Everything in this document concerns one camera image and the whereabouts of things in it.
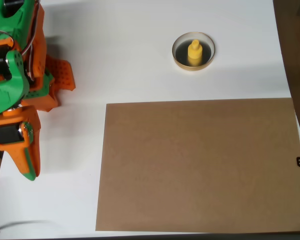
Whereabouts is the round dish with gold rim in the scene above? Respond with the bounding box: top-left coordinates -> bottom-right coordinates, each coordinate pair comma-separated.
171,31 -> 216,72

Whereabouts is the small yellow peg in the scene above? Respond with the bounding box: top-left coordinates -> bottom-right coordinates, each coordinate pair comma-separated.
187,38 -> 203,67

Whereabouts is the orange robot base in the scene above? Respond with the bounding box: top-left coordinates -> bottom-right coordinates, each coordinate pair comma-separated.
23,54 -> 77,113

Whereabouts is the grey cable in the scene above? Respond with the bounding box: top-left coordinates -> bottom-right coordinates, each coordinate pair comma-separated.
0,219 -> 52,240

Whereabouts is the brown rectangular board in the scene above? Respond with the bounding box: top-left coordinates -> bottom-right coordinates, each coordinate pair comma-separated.
95,97 -> 300,232

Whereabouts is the white sheet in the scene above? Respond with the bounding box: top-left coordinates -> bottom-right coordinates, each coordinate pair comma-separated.
0,0 -> 300,240

